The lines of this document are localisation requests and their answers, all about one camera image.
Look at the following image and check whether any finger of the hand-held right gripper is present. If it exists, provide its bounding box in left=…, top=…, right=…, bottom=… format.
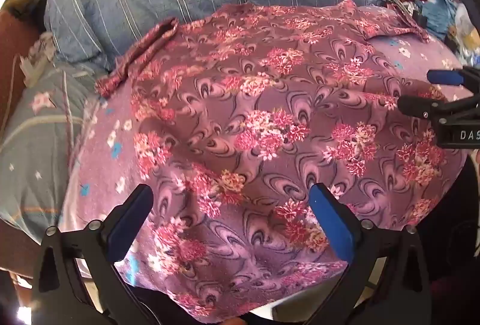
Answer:
left=427, top=66, right=480, bottom=88
left=397, top=93, right=480, bottom=123

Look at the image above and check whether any purple floral bedsheet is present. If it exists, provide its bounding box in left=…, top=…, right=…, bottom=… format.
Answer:
left=60, top=4, right=467, bottom=288

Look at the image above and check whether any brown headboard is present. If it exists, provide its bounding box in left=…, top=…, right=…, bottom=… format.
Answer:
left=0, top=6, right=49, bottom=133

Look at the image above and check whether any maroon floral garment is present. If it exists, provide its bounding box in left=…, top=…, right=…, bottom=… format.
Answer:
left=94, top=0, right=469, bottom=324

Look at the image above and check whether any grey floral pillow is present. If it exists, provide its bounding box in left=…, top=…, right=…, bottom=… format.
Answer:
left=0, top=64, right=109, bottom=237

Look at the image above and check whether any white cable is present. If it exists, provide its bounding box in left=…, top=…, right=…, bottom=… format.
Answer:
left=0, top=52, right=24, bottom=140

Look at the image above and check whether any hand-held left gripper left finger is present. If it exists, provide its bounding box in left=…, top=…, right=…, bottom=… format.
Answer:
left=32, top=183, right=158, bottom=325

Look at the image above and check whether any white patterned cloth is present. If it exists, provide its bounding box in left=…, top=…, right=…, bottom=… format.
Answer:
left=22, top=32, right=58, bottom=86

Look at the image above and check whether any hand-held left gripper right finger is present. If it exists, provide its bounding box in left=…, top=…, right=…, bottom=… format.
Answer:
left=296, top=183, right=432, bottom=325

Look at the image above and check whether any blue printed cloth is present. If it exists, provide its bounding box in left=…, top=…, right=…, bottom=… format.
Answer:
left=420, top=0, right=480, bottom=65

